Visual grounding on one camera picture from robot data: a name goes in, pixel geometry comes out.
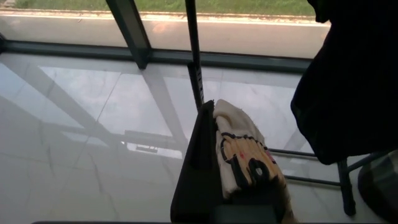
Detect cream printed garment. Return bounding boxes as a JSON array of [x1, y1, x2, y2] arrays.
[[213, 98, 297, 222]]

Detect black garment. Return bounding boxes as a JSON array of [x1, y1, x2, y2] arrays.
[[290, 0, 398, 166]]

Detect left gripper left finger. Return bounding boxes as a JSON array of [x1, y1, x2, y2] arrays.
[[170, 100, 225, 222]]

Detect window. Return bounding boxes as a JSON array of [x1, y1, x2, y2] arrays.
[[0, 0, 331, 75]]

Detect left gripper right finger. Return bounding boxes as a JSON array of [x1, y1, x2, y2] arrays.
[[213, 182, 287, 222]]

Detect black clothes rack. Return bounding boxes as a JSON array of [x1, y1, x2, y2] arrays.
[[184, 0, 389, 217]]

